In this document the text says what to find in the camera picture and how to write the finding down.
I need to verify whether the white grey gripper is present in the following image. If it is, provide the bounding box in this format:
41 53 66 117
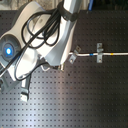
0 75 31 101

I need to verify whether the white cable with coloured marks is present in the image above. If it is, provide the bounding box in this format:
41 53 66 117
68 51 128 57

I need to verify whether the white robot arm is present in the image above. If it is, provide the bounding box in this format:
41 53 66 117
0 0 81 101

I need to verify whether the left metal cable clip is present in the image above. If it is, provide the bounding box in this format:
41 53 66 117
69 46 81 64

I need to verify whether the metal cable clip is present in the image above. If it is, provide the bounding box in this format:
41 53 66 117
69 46 81 64
97 43 103 63

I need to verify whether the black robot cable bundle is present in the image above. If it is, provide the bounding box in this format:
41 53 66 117
0 2 79 82

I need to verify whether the right metal cable clip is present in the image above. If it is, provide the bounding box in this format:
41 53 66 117
97 43 103 63

